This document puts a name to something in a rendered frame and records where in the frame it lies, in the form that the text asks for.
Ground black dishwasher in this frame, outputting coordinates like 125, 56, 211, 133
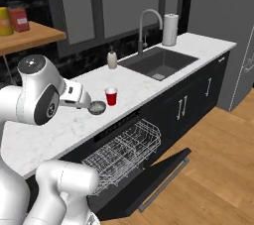
59, 106, 192, 222

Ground dark grey sink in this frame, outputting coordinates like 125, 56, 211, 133
118, 46, 200, 82

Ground red plastic cup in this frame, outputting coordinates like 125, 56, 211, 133
104, 86, 119, 107

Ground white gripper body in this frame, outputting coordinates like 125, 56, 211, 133
74, 89, 92, 110

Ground grey framed window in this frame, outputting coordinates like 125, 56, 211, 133
43, 0, 196, 58

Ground black dishwasher door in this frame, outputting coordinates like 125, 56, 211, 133
86, 147, 192, 222

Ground grey speckled bowl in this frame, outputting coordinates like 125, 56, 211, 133
87, 100, 107, 116

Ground silver cupboard handle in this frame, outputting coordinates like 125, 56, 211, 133
177, 97, 184, 121
204, 76, 213, 97
183, 95, 189, 118

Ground beige soap dispenser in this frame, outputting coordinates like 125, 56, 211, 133
106, 45, 119, 70

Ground grey fridge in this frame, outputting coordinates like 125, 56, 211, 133
187, 0, 254, 113

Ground red canister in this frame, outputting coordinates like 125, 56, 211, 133
7, 0, 31, 34

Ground grey curved tap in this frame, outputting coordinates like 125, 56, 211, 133
137, 8, 164, 57

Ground grey dishwasher door handle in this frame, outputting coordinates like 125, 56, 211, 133
137, 156, 191, 213

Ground black drawer front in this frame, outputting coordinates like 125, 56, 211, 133
214, 50, 231, 71

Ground white paper towel roll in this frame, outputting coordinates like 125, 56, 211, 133
161, 12, 180, 48

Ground black cupboard door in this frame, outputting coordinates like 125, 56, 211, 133
141, 84, 184, 166
199, 57, 230, 122
181, 71, 203, 139

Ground wooden shelf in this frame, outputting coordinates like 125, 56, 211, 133
0, 20, 67, 56

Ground yellow canister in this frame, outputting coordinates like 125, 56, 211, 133
0, 6, 15, 37

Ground white wire dishwasher rack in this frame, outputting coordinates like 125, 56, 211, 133
81, 118, 163, 197

